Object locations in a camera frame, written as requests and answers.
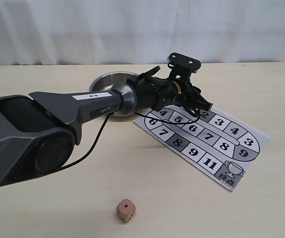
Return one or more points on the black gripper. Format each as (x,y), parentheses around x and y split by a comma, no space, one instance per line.
(156,93)

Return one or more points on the wooden die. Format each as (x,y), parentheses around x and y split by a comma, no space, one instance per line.
(126,210)

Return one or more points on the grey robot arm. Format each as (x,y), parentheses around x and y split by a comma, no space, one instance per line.
(38,132)

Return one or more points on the printed number game board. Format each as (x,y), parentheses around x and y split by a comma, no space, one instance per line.
(219,145)

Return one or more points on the stainless steel round bowl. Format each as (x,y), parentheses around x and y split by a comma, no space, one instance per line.
(117,81)

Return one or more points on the white curtain backdrop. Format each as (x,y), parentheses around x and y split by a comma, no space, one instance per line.
(140,31)

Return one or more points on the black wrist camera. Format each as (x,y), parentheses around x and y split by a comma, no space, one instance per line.
(182,66)

